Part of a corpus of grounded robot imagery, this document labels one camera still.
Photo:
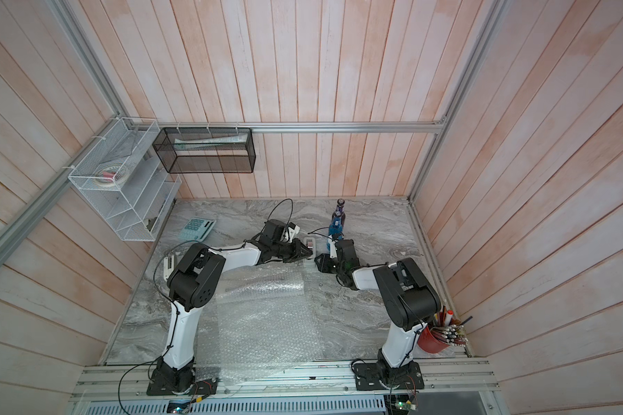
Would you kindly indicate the light blue desk calculator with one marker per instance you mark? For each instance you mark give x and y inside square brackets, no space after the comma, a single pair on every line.
[197,229]

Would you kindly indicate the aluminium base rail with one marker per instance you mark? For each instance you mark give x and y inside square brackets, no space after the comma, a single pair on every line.
[324,387]

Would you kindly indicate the tape roll on shelf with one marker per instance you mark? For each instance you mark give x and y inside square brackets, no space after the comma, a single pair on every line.
[112,176]

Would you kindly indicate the white mesh wall shelf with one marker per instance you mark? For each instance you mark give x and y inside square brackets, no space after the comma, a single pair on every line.
[137,210]

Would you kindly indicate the blue bottle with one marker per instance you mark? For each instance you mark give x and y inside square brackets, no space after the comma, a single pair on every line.
[337,225]

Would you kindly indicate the black mesh wall basket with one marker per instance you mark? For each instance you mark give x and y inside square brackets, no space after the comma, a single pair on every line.
[206,150]

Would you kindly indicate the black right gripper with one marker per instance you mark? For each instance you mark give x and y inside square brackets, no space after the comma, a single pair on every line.
[324,264]

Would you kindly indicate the pens in cup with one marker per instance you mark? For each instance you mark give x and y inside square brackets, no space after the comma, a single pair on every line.
[447,329]

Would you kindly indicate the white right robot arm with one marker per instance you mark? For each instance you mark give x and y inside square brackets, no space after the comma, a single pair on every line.
[410,301]

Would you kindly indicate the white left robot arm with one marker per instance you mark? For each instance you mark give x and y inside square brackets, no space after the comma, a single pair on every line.
[192,284]

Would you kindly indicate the dark purple bottle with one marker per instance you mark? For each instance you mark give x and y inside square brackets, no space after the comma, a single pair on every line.
[339,206]

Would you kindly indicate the clear bubble wrap sheet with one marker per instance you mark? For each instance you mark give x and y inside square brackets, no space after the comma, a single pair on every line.
[246,341]

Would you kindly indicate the red pen cup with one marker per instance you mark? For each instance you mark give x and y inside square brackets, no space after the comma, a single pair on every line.
[429,343]

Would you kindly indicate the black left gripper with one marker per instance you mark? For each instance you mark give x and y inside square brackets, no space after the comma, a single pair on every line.
[298,250]

